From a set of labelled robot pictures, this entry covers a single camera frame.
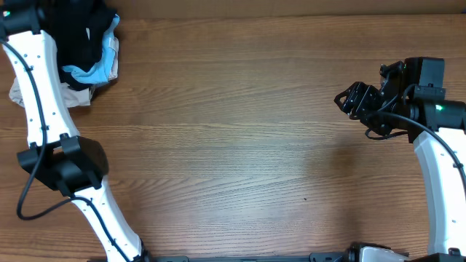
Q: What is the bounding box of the black t-shirt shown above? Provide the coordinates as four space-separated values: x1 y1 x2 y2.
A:
39 0 117 73

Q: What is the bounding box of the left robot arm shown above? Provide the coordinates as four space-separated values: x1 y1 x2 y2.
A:
1 1 151 261

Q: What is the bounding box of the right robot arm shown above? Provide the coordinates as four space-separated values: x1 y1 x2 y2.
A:
334 82 465 261

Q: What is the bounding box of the light blue printed shirt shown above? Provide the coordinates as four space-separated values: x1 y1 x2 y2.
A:
62 15 120 85

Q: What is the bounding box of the beige folded garment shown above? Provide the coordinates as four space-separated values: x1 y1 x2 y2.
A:
8 34 120 109

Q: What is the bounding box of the folded black garment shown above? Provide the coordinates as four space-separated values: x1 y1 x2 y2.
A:
59 70 93 91

